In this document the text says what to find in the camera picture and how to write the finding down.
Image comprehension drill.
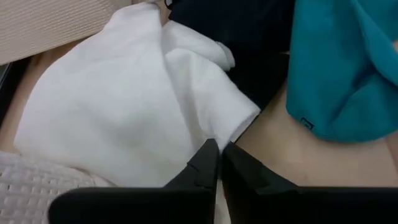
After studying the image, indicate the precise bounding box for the white perforated plastic bin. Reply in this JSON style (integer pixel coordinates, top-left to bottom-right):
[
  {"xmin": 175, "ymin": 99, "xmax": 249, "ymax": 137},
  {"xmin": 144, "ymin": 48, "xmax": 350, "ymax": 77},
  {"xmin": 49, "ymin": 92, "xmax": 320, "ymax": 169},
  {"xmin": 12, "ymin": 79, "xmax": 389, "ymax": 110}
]
[{"xmin": 0, "ymin": 0, "xmax": 137, "ymax": 66}]

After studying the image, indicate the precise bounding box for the teal sock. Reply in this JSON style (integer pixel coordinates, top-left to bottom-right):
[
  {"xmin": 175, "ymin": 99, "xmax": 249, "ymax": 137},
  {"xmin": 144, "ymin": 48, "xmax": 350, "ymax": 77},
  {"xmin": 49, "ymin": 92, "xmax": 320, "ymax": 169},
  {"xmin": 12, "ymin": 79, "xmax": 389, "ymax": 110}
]
[{"xmin": 285, "ymin": 0, "xmax": 398, "ymax": 144}]

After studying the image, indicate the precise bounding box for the white cotton sock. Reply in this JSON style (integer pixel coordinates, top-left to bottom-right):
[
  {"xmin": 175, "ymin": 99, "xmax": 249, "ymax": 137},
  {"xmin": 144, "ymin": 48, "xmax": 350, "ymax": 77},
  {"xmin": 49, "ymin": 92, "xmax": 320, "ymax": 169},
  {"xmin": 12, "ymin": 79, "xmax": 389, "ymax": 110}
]
[{"xmin": 14, "ymin": 2, "xmax": 261, "ymax": 224}]

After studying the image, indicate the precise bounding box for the navy blue garment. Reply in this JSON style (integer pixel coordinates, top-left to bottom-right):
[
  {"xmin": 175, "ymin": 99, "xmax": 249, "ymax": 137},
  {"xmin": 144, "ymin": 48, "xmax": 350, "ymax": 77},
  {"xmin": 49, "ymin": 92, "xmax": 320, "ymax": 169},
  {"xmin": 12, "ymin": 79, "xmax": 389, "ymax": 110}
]
[{"xmin": 167, "ymin": 0, "xmax": 296, "ymax": 110}]

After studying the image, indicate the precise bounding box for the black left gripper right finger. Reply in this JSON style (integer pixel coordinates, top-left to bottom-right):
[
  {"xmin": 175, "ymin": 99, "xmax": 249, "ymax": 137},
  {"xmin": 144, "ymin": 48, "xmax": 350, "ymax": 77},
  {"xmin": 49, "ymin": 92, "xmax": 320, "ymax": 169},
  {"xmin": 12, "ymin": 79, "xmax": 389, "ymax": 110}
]
[{"xmin": 220, "ymin": 141, "xmax": 299, "ymax": 224}]

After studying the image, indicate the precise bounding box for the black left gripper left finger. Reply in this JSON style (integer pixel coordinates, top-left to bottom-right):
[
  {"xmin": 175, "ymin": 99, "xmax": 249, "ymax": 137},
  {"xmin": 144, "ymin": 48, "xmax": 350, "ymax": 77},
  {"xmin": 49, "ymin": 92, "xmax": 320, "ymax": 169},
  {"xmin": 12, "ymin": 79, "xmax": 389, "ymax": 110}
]
[{"xmin": 163, "ymin": 138, "xmax": 220, "ymax": 190}]

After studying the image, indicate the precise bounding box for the white waffle-knit towel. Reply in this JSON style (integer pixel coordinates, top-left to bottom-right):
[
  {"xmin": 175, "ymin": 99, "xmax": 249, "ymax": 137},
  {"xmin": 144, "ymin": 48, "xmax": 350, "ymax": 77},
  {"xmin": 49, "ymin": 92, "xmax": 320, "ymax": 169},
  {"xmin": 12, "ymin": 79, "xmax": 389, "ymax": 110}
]
[{"xmin": 0, "ymin": 151, "xmax": 114, "ymax": 224}]

